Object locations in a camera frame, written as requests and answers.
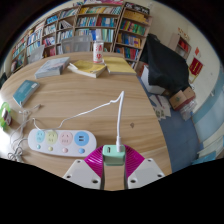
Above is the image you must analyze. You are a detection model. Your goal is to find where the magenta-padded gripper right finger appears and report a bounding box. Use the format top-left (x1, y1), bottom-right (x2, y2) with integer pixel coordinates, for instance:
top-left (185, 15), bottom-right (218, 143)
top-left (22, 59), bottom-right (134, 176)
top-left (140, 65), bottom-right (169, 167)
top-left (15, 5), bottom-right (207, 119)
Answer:
top-left (124, 146), bottom-right (166, 190)

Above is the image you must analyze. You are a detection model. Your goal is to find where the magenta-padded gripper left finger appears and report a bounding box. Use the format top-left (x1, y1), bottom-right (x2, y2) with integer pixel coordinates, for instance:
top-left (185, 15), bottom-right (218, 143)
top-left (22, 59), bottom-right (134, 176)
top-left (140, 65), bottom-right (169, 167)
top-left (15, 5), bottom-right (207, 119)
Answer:
top-left (62, 146), bottom-right (107, 191)

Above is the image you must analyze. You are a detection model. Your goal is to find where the green block charger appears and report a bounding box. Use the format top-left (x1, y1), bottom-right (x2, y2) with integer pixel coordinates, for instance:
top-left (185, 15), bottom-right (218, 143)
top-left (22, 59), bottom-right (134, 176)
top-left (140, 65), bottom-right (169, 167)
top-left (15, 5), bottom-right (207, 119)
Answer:
top-left (102, 144), bottom-right (127, 167)

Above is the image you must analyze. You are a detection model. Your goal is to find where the white charger cable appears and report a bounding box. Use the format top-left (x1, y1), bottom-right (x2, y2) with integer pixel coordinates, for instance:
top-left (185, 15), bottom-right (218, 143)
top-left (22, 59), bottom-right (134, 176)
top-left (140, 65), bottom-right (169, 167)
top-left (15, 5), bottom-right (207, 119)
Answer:
top-left (33, 90), bottom-right (126, 148)

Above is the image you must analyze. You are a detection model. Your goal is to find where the white power strip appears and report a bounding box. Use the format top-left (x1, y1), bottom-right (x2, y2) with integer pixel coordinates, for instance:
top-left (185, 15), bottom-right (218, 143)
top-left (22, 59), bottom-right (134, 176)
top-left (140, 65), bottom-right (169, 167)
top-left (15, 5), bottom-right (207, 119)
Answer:
top-left (27, 129), bottom-right (98, 158)

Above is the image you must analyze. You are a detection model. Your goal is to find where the cardboard box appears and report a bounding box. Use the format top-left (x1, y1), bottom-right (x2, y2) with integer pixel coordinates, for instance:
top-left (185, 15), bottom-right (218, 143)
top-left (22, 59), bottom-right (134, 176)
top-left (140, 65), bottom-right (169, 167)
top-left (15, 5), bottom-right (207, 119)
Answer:
top-left (168, 87), bottom-right (197, 111)

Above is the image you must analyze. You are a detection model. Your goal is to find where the small white bottle red label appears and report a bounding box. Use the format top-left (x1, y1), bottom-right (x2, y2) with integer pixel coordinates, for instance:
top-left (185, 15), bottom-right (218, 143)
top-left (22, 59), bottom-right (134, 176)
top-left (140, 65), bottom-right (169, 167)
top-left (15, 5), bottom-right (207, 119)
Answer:
top-left (1, 108), bottom-right (13, 127)

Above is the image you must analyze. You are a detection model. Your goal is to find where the teal book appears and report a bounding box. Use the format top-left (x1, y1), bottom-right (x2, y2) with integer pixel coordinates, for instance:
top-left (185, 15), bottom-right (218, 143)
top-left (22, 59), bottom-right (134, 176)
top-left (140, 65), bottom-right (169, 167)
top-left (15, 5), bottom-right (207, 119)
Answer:
top-left (12, 79), bottom-right (40, 107)

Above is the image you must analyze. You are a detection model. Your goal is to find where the open yellow book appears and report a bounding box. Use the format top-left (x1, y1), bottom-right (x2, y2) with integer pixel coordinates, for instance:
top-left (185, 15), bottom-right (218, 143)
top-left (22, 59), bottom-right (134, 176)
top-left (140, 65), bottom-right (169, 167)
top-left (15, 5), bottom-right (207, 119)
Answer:
top-left (67, 59), bottom-right (108, 79)

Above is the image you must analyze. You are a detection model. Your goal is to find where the green tape roll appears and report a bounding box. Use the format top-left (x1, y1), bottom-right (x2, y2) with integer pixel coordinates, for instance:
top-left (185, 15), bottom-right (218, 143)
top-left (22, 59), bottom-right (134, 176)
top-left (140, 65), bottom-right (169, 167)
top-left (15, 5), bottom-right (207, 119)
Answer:
top-left (0, 101), bottom-right (13, 129)

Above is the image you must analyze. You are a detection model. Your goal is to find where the black cloth cover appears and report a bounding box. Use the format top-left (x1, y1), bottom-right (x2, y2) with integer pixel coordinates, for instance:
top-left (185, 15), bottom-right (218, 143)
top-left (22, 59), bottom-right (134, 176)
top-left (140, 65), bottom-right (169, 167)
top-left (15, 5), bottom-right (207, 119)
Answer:
top-left (139, 33), bottom-right (190, 96)

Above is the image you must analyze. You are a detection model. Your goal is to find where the closed yellow book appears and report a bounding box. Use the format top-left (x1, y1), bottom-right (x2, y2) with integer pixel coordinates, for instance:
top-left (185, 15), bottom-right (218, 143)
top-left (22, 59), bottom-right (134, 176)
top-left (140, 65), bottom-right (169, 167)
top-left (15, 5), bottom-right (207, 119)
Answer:
top-left (102, 56), bottom-right (137, 76)

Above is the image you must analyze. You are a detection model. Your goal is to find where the grey book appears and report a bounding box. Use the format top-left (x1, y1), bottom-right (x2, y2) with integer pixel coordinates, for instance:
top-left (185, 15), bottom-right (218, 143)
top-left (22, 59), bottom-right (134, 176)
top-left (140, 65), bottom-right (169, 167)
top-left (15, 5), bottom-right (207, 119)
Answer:
top-left (34, 56), bottom-right (71, 80)

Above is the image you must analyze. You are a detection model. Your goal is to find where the clear bottle with red label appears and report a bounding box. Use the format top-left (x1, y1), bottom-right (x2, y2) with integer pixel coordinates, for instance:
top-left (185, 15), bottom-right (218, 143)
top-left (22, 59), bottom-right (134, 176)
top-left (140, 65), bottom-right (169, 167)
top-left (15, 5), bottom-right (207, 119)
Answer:
top-left (92, 39), bottom-right (105, 64)

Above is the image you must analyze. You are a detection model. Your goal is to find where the small grey mesh chair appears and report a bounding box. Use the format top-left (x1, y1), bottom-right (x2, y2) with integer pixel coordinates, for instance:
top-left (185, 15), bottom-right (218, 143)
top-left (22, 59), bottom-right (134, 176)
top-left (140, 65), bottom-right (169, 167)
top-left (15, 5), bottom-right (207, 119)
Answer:
top-left (27, 44), bottom-right (46, 64)

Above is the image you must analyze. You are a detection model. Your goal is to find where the large grey mesh chair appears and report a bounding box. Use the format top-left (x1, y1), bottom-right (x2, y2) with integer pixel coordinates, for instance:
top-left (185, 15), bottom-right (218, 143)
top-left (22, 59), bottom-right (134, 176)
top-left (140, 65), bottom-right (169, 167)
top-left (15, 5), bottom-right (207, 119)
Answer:
top-left (60, 34), bottom-right (93, 54)

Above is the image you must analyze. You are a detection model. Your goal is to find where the small wooden shelf unit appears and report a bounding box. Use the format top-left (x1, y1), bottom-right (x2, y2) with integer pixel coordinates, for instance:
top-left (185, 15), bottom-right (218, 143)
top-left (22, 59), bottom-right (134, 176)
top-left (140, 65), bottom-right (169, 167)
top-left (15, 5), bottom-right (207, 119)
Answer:
top-left (168, 32), bottom-right (193, 61)

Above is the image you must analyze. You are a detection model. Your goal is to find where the wooden bookshelf unit with books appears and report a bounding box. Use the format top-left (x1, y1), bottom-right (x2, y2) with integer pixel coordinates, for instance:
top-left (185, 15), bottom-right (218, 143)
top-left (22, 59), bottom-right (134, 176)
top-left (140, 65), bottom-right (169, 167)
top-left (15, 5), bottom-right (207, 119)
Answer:
top-left (9, 1), bottom-right (154, 73)

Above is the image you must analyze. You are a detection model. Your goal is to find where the white power strip cable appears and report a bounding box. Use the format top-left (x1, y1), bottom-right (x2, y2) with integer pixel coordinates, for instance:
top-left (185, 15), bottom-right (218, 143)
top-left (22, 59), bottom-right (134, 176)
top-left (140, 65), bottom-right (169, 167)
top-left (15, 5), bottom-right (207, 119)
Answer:
top-left (7, 103), bottom-right (43, 163)

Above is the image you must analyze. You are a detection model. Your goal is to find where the red wall banner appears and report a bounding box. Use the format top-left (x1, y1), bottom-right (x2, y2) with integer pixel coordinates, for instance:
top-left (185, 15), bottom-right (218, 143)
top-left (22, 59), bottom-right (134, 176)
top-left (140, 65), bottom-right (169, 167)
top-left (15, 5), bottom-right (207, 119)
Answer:
top-left (188, 57), bottom-right (204, 77)

